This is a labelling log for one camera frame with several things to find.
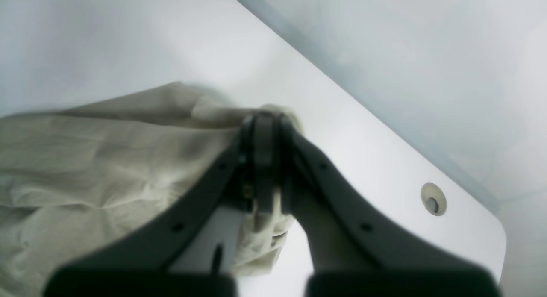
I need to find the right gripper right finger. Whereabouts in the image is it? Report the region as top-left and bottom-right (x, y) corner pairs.
(267, 115), (500, 297)

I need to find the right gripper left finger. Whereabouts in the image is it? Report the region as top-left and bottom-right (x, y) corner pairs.
(44, 114), (268, 297)

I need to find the beige T-shirt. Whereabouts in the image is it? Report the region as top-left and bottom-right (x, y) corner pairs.
(0, 82), (303, 297)

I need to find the right table cable grommet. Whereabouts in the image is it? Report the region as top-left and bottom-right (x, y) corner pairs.
(421, 182), (447, 217)

